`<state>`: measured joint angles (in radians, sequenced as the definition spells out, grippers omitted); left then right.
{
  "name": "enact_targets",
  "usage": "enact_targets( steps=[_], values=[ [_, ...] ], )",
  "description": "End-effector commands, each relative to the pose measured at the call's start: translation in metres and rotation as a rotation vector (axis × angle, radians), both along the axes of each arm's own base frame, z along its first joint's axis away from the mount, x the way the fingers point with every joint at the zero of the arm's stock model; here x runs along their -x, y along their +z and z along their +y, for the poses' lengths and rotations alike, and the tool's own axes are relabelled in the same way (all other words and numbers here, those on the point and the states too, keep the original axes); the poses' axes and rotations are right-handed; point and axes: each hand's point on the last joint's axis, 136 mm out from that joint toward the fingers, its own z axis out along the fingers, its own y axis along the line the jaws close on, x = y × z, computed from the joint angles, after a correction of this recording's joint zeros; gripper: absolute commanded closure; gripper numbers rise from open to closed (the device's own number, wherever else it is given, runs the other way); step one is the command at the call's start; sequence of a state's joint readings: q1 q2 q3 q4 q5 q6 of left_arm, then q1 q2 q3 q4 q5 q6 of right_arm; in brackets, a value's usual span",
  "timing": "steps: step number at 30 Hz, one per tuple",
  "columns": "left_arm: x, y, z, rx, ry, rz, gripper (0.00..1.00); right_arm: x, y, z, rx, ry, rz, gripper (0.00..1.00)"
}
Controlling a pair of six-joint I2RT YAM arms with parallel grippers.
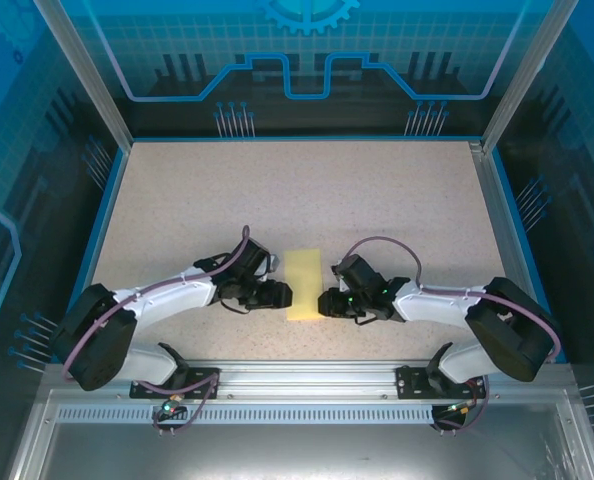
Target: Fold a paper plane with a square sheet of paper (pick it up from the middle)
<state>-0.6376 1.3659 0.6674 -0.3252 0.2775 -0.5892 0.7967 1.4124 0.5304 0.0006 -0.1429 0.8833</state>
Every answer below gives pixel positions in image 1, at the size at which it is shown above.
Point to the yellow cloth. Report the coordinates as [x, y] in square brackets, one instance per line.
[304, 280]

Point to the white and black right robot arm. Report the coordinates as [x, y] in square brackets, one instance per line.
[437, 305]

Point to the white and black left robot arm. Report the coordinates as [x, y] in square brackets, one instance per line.
[167, 300]

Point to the small adapter with green light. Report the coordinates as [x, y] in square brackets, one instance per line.
[169, 406]
[459, 408]

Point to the shiny metal tray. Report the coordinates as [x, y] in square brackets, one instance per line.
[297, 450]

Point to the blue table edge strip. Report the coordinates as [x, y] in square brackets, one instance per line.
[517, 225]
[97, 250]

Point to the long aluminium mounting rail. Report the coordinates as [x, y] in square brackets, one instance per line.
[307, 380]

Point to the aluminium side rail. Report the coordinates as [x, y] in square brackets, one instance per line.
[501, 225]

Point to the aluminium frame post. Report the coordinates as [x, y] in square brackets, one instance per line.
[88, 75]
[522, 75]

